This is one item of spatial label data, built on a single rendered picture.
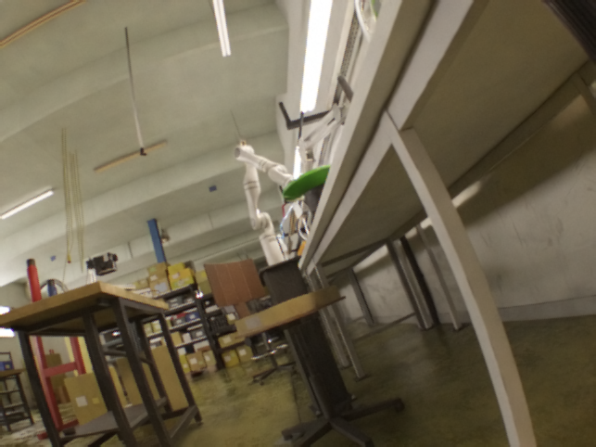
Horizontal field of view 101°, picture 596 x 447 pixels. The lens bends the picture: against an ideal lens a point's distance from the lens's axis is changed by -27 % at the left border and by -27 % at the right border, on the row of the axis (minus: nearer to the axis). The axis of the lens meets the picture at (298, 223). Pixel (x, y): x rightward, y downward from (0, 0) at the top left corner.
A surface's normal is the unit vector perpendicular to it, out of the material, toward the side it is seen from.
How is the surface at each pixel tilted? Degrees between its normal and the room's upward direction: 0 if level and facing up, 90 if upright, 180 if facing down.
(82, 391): 90
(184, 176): 90
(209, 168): 90
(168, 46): 90
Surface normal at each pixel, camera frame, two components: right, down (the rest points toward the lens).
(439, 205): 0.05, -0.28
